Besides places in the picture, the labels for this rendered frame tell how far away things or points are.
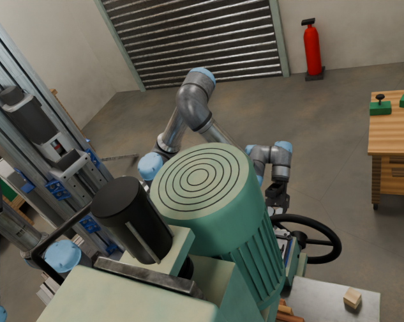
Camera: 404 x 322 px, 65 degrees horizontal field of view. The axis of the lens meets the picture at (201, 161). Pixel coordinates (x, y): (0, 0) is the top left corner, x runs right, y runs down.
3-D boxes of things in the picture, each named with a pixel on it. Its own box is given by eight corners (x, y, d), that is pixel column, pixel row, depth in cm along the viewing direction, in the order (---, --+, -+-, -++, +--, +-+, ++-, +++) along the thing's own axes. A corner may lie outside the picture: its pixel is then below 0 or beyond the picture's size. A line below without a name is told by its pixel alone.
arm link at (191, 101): (182, 96, 102) (269, 187, 121) (192, 78, 109) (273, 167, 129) (160, 112, 109) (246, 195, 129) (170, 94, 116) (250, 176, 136)
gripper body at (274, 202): (289, 209, 130) (291, 181, 133) (284, 207, 123) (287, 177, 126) (271, 207, 134) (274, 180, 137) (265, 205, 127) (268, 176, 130)
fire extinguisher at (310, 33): (325, 69, 338) (320, 13, 301) (323, 79, 326) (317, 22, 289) (307, 71, 347) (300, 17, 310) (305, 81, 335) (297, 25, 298)
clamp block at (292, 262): (301, 252, 103) (298, 236, 97) (293, 291, 95) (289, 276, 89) (258, 245, 110) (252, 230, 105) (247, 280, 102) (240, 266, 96)
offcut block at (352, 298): (343, 302, 85) (343, 296, 83) (350, 292, 87) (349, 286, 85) (355, 309, 83) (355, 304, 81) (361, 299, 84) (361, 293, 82)
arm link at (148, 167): (144, 191, 145) (130, 171, 136) (154, 170, 154) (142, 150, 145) (166, 191, 140) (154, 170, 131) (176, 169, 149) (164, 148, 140)
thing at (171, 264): (207, 256, 45) (159, 174, 34) (185, 311, 40) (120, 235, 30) (162, 246, 49) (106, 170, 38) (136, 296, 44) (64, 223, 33)
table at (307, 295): (381, 271, 94) (382, 260, 90) (379, 388, 75) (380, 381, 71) (203, 239, 123) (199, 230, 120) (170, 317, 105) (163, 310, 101)
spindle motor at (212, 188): (293, 246, 70) (265, 139, 51) (275, 327, 59) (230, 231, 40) (222, 234, 78) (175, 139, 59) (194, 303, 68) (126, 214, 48)
